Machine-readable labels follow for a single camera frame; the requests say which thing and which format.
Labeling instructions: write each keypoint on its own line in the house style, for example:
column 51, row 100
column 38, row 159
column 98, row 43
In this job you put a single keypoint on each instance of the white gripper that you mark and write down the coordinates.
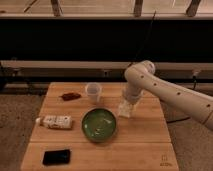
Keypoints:
column 129, row 103

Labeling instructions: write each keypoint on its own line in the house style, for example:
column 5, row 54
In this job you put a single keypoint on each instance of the white sponge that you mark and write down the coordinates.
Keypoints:
column 124, row 110

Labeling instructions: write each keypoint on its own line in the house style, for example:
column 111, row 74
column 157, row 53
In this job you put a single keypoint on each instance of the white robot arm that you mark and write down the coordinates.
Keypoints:
column 141, row 77

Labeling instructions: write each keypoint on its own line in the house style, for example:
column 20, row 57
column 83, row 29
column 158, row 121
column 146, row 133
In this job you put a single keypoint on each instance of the green ceramic bowl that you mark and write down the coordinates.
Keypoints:
column 99, row 125

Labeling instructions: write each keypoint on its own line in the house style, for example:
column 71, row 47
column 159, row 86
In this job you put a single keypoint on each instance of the clear plastic cup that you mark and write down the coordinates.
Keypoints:
column 93, row 91

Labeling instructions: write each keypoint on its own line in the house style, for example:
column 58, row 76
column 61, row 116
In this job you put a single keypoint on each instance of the white tube bottle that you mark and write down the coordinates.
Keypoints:
column 55, row 122

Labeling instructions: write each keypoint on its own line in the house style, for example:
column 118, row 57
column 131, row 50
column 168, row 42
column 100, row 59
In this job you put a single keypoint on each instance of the black smartphone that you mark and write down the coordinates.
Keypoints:
column 56, row 157

